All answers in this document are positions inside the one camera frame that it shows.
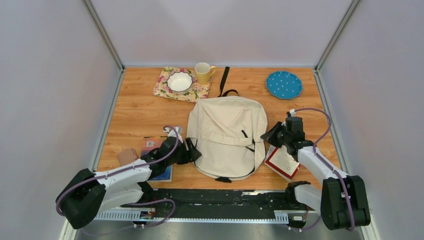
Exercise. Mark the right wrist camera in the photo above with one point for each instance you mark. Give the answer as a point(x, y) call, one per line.
point(291, 113)

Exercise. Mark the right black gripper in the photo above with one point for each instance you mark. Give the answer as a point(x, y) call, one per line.
point(269, 136)

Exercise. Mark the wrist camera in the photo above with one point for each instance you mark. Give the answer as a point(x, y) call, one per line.
point(291, 113)
point(174, 131)

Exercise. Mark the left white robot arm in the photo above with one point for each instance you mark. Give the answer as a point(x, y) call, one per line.
point(90, 193)

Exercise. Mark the red bordered white book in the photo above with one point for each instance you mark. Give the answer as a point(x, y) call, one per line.
point(282, 163)

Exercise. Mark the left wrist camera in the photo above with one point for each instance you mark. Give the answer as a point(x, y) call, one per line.
point(174, 131)

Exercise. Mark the floral square tray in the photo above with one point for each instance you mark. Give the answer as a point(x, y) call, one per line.
point(197, 91)

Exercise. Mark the blue polka dot plate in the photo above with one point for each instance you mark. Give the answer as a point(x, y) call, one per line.
point(284, 85)

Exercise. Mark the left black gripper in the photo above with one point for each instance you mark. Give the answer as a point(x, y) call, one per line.
point(192, 154)

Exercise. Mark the yellow ceramic mug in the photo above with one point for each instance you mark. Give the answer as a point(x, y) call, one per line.
point(204, 72)

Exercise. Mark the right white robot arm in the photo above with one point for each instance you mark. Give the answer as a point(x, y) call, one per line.
point(342, 200)

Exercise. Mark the blue sunset cover book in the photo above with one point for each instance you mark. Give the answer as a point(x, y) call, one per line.
point(150, 143)

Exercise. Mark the white bowl with dark rim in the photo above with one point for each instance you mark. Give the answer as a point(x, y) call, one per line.
point(179, 82)

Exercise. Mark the beige canvas backpack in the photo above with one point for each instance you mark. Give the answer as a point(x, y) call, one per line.
point(227, 131)

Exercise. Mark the small brown cardboard box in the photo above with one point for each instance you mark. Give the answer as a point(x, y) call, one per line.
point(127, 156)

